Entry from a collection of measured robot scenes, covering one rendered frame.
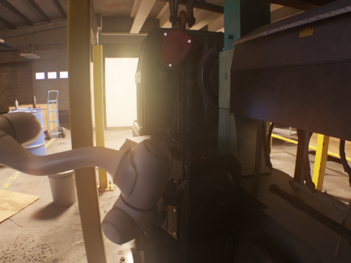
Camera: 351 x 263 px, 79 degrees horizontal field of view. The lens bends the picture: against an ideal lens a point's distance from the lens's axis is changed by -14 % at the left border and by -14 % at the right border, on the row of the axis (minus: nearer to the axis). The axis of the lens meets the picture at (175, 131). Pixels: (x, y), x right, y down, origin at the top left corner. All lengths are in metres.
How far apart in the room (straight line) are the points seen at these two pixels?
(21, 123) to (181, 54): 0.65
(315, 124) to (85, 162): 0.84
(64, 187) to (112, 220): 2.05
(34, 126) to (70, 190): 1.74
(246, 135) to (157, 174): 1.21
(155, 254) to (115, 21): 2.45
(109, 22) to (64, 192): 1.95
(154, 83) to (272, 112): 0.99
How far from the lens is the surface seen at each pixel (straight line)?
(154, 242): 1.55
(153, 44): 2.06
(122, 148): 1.72
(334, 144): 4.52
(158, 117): 2.05
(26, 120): 1.00
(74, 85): 1.14
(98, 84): 2.82
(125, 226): 0.63
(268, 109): 1.27
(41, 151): 4.45
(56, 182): 2.65
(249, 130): 1.72
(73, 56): 1.15
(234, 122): 1.68
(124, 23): 3.02
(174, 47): 0.96
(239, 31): 1.66
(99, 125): 2.85
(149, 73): 1.89
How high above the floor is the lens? 1.20
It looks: 10 degrees down
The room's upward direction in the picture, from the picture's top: straight up
